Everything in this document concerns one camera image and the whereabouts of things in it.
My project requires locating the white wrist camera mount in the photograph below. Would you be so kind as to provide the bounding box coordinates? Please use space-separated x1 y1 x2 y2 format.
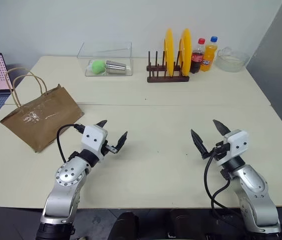
81 125 107 160
215 129 251 167

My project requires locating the dark rounded shape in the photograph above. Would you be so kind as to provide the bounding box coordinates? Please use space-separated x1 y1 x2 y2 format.
108 211 140 240
166 209 214 240

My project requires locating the clear plastic box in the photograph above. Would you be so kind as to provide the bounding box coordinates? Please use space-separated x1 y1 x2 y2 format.
77 40 134 78

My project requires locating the cola bottle red cap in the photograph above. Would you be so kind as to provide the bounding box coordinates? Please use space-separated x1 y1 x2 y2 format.
190 37 207 75

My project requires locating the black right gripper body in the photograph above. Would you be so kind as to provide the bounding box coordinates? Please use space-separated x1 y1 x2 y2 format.
202 141 232 161

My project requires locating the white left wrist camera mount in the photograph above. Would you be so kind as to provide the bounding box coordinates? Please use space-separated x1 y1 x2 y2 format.
81 125 107 160

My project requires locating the yellow plate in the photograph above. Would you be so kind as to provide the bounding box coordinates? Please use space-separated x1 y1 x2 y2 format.
178 27 192 77
163 27 176 77

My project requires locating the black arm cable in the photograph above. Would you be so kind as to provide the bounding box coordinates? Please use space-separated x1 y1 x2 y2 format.
203 146 244 221
56 123 85 164

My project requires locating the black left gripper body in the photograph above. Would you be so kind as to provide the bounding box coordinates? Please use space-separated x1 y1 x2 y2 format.
100 139 118 157

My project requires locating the green fuzzy ball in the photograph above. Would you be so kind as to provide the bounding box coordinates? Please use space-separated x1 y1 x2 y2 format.
90 59 106 75

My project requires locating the metal cup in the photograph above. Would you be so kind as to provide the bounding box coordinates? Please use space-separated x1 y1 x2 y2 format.
105 59 127 75

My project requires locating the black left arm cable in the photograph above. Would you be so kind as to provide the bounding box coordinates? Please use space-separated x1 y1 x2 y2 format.
56 123 85 164

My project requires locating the dark wooden plate rack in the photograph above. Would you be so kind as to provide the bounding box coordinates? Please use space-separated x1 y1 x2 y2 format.
146 50 190 84

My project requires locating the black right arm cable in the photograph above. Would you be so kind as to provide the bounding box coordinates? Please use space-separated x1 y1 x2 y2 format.
203 146 244 221

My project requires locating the clear glass bowl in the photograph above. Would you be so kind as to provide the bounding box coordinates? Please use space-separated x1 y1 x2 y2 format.
214 46 251 74

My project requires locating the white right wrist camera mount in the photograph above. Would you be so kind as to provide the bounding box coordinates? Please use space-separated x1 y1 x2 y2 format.
215 129 251 167

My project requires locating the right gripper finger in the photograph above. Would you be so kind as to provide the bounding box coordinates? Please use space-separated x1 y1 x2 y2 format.
191 128 209 160
212 119 232 138

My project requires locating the orange soda bottle blue cap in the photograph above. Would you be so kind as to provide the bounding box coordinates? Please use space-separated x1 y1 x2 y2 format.
200 36 219 73

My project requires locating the brown paper bag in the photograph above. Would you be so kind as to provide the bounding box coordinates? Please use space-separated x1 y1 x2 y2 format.
0 67 85 154

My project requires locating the grey partition panel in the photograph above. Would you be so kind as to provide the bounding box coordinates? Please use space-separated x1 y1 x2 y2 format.
246 0 282 149

